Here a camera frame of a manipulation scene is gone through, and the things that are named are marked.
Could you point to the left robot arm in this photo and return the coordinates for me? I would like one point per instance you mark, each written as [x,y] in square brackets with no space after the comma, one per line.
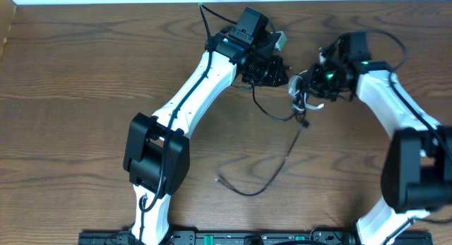
[157,154]

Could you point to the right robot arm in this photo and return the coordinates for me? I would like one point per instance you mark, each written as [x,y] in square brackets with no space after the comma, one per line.
[416,176]

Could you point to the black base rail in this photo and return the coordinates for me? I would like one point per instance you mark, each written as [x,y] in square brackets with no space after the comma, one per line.
[213,238]

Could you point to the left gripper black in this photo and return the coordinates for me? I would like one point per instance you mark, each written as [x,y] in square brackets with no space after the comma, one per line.
[279,73]

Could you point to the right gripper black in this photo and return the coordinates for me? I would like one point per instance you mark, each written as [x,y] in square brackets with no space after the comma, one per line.
[313,81]

